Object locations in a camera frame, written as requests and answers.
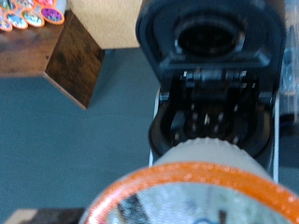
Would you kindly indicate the black Keurig coffee machine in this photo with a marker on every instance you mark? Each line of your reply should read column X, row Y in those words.
column 211, row 62

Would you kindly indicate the white orange-rimmed coffee pod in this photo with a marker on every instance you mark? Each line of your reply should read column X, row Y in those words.
column 199, row 186

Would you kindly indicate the purple-lid coffee pod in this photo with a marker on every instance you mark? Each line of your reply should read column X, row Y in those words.
column 52, row 15

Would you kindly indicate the blue-lid coffee pod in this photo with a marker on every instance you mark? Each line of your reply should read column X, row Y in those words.
column 33, row 18
column 17, row 21
column 4, row 25

